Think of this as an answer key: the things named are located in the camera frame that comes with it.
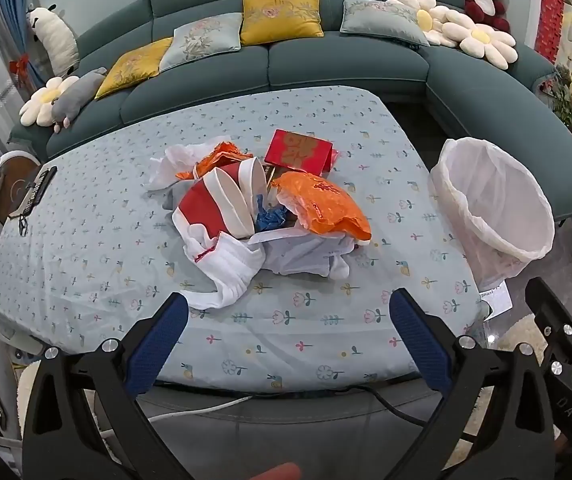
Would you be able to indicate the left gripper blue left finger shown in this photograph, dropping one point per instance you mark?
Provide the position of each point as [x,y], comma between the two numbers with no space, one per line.
[148,344]

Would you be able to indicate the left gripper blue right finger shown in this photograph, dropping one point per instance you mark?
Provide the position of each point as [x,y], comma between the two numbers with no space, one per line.
[426,339]

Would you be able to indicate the white cloth towel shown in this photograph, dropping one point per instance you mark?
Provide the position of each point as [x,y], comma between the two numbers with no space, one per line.
[232,264]

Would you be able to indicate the red white paper cup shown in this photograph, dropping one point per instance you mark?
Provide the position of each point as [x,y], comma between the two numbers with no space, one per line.
[216,203]
[249,175]

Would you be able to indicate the blue wrapper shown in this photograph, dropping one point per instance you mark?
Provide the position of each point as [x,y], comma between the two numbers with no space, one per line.
[268,219]

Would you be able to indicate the orange plastic bag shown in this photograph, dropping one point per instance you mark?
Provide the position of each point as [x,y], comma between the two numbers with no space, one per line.
[321,206]

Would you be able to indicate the orange torn wrapper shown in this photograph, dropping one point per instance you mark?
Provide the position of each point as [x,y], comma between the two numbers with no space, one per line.
[223,154]

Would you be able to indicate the red gold gift box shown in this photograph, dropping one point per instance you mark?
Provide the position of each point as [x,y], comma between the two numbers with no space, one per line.
[298,151]

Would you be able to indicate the white tissue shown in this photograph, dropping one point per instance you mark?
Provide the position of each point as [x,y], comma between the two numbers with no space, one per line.
[178,158]

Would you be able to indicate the white lined trash bin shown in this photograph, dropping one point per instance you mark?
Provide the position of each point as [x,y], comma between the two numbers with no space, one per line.
[496,208]

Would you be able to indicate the floral light blue tablecloth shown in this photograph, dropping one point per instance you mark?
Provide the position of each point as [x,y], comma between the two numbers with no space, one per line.
[100,252]

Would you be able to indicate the black remote control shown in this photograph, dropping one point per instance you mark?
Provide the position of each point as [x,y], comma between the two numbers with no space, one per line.
[34,193]

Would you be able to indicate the grey plush toy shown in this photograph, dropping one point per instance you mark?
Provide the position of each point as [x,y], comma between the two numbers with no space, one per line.
[67,107]

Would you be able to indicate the white flower pillow left end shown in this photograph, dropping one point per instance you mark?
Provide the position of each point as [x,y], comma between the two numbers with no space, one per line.
[38,109]

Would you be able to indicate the yellow embroidered cushion left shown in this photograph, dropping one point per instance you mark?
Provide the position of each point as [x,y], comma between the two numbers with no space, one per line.
[134,67]

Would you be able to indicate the yellow embroidered cushion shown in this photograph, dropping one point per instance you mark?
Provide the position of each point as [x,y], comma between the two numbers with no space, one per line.
[134,67]
[270,21]

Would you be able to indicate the light blue cushion left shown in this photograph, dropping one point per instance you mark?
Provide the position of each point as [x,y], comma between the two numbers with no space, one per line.
[203,38]

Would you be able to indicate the light blue cushion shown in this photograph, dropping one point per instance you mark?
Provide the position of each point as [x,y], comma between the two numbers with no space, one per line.
[382,19]
[203,38]

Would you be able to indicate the white flower pillow outer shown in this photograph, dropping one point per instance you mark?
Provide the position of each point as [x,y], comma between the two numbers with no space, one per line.
[478,40]

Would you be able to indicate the white flower pillow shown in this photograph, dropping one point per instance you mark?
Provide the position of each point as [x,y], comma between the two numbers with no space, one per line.
[478,40]
[430,17]

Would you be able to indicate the white panda plush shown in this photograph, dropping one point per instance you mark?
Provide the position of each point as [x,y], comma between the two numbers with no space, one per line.
[56,38]

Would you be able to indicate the white flower pillow inner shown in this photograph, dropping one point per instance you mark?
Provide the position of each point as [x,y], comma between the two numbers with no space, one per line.
[430,17]

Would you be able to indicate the yellow embroidered cushion centre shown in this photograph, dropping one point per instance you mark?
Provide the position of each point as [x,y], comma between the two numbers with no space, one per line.
[270,21]

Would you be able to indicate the teal sectional sofa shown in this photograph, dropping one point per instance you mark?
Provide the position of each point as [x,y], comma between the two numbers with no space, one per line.
[465,95]

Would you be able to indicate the light blue cushion right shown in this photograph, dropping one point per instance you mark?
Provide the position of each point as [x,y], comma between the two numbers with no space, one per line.
[382,19]

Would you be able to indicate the red patterned wall panel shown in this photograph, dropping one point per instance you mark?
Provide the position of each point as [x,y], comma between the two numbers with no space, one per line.
[549,28]

